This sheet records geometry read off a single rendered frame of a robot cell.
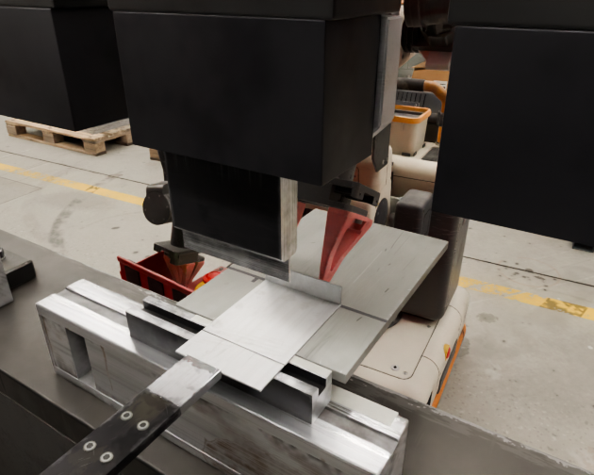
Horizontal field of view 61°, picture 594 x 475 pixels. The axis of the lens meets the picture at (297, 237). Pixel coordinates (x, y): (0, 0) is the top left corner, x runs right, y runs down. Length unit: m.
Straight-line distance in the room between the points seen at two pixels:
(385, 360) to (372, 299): 1.05
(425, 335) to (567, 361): 0.70
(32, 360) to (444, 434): 0.47
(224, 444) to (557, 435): 1.51
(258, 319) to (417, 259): 0.20
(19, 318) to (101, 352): 0.24
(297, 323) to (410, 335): 1.21
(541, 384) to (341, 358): 1.66
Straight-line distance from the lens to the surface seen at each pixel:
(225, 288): 0.50
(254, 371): 0.40
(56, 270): 0.85
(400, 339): 1.62
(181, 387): 0.39
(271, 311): 0.46
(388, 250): 0.57
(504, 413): 1.88
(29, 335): 0.72
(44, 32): 0.39
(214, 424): 0.46
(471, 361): 2.04
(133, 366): 0.50
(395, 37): 0.31
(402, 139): 1.51
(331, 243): 0.45
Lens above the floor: 1.27
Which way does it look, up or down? 27 degrees down
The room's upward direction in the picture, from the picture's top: straight up
